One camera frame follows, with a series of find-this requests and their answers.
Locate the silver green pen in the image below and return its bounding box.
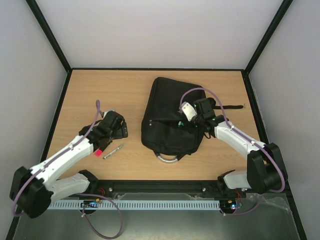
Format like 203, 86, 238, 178
102, 143, 125, 160

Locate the pink highlighter black body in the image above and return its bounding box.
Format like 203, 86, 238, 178
94, 149, 103, 157

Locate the black student backpack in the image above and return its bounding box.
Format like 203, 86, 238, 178
140, 76, 247, 166

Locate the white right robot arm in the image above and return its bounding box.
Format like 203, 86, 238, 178
181, 98, 286, 196

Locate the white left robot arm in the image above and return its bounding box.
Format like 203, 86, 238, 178
9, 110, 128, 219

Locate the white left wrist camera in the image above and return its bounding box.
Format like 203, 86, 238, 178
99, 109, 115, 119

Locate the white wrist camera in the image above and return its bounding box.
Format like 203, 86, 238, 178
178, 101, 198, 122
99, 109, 115, 119

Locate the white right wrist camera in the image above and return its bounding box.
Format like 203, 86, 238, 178
178, 101, 198, 122

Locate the black cage frame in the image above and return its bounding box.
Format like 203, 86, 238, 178
4, 0, 308, 240

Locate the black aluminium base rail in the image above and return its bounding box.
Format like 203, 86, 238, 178
24, 178, 292, 200

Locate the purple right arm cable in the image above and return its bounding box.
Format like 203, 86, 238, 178
178, 87, 286, 216

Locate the light blue cable duct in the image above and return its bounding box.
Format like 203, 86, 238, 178
48, 199, 220, 211

